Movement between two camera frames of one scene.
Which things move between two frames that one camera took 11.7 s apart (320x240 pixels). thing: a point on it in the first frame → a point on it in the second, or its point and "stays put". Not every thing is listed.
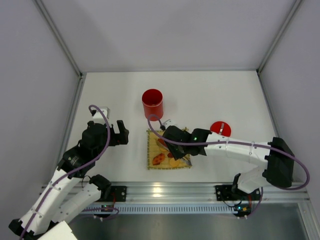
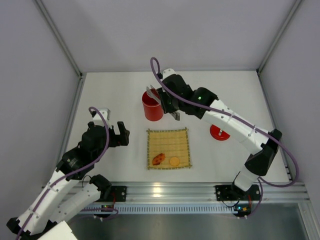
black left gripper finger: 123,136 stays put
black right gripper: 174,141 → 165,102
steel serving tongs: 185,159 → 153,94
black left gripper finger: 114,138 stays put
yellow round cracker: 174,163 stays put
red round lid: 221,127 stays put
